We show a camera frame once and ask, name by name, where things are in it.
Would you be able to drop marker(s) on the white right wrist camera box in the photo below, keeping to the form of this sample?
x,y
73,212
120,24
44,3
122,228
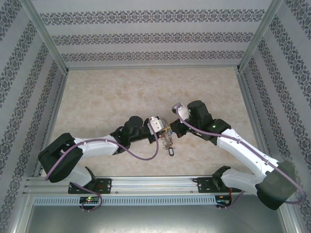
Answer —
x,y
180,110

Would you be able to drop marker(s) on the aluminium side rail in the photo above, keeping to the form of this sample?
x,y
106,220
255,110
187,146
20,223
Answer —
x,y
59,97
247,97

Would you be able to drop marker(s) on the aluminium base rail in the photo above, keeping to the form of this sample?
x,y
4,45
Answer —
x,y
155,184

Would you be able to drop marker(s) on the aluminium frame post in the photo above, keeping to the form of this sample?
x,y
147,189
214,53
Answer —
x,y
20,213
45,36
292,222
259,36

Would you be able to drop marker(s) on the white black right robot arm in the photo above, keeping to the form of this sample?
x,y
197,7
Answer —
x,y
245,150

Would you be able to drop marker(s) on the small circuit board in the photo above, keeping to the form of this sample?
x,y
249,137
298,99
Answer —
x,y
222,200
90,199

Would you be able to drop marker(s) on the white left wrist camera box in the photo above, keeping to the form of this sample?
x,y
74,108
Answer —
x,y
156,125

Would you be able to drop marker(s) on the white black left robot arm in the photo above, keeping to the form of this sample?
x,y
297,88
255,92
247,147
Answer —
x,y
102,145

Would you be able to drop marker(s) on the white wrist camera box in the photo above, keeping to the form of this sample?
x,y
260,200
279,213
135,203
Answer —
x,y
156,125
180,110

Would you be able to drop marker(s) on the aluminium back rail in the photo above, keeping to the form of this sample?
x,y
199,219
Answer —
x,y
155,67

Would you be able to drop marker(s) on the black key tag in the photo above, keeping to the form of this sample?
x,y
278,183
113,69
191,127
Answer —
x,y
171,152

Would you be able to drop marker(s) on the grey metal shelf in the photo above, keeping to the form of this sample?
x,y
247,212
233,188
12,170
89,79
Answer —
x,y
155,221

